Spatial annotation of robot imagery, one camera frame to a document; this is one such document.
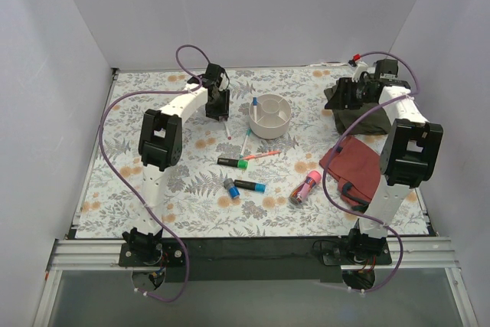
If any red cloth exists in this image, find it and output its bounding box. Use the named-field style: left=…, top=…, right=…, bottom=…
left=328, top=136, right=381, bottom=213

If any teal-capped white pen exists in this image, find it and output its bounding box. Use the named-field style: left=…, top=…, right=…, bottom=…
left=240, top=128, right=252, bottom=158

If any green-capped black highlighter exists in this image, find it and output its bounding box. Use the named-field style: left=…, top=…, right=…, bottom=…
left=217, top=158, right=248, bottom=169

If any dark green cloth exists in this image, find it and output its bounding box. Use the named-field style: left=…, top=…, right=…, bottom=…
left=332, top=103, right=392, bottom=136

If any purple-capped white pen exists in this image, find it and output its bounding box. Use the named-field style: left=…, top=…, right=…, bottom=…
left=222, top=118, right=232, bottom=140

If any white round compartment organizer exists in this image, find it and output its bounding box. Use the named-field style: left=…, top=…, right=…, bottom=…
left=249, top=93, right=292, bottom=139

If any orange pen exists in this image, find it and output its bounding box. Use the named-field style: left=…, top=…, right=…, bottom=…
left=242, top=150, right=282, bottom=161

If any aluminium frame rail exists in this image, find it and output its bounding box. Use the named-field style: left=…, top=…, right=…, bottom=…
left=34, top=237, right=479, bottom=326

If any blue-capped black highlighter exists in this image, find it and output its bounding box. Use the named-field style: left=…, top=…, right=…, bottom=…
left=234, top=180, right=266, bottom=193

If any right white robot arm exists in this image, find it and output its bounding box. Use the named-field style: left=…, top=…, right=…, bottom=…
left=321, top=53, right=443, bottom=265

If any purple cable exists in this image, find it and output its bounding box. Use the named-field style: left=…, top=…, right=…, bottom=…
left=322, top=51, right=421, bottom=294
left=98, top=44, right=191, bottom=303

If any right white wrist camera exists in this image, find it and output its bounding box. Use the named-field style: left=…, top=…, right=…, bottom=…
left=348, top=54, right=369, bottom=82

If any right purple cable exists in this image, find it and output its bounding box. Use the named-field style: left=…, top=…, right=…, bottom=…
left=322, top=51, right=421, bottom=294

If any blue and grey cap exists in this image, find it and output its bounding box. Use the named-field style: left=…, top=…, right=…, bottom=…
left=223, top=178, right=240, bottom=199

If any floral patterned mat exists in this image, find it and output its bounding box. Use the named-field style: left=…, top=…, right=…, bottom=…
left=74, top=66, right=430, bottom=239

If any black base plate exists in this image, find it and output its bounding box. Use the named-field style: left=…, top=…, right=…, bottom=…
left=118, top=236, right=392, bottom=283

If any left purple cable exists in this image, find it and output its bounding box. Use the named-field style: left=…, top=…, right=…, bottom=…
left=98, top=44, right=191, bottom=303

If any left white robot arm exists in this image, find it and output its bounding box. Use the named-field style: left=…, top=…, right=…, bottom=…
left=119, top=63, right=230, bottom=267

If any blue-capped white pen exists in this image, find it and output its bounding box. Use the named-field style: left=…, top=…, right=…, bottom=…
left=252, top=97, right=258, bottom=122

